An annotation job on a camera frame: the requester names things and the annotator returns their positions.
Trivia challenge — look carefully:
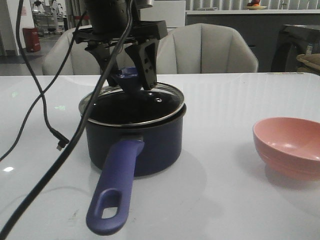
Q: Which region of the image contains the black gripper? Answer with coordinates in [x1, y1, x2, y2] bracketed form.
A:
[72, 20, 168, 90]

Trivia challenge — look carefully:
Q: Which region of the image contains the glass lid with blue knob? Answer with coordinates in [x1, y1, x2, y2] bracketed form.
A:
[88, 67, 186, 128]

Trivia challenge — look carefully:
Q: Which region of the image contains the pink bowl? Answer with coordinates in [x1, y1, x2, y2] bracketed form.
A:
[252, 117, 320, 181]

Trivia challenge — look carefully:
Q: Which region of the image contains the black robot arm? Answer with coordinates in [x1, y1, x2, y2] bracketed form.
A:
[73, 0, 168, 90]

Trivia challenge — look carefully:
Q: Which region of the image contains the left grey chair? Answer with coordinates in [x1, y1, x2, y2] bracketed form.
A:
[42, 28, 135, 76]

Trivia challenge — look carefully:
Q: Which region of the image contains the grey chair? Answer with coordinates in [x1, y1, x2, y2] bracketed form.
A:
[42, 28, 135, 76]
[156, 23, 259, 75]

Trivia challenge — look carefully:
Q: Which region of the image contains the white cabinet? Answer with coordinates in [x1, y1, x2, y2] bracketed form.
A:
[140, 0, 186, 30]

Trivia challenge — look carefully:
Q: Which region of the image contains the right grey chair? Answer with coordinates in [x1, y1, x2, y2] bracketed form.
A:
[156, 23, 259, 75]

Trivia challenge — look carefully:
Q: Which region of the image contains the red bin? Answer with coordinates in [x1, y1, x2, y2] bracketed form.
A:
[22, 27, 41, 53]

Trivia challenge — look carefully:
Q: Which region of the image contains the dark blue saucepan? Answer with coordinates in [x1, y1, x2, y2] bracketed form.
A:
[86, 106, 187, 236]

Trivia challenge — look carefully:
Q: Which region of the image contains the fruit plate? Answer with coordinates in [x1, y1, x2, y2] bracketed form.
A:
[245, 0, 267, 10]

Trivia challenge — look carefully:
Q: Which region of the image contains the grey sideboard counter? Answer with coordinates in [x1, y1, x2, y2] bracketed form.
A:
[186, 9, 320, 72]

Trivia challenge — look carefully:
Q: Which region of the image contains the beige cushion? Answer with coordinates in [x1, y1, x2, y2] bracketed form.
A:
[296, 53, 320, 75]

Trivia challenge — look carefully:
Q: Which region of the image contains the black usb cable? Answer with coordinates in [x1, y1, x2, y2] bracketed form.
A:
[0, 0, 88, 162]

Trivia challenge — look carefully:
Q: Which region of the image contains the black left cable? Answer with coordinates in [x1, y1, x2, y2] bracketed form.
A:
[0, 0, 136, 238]

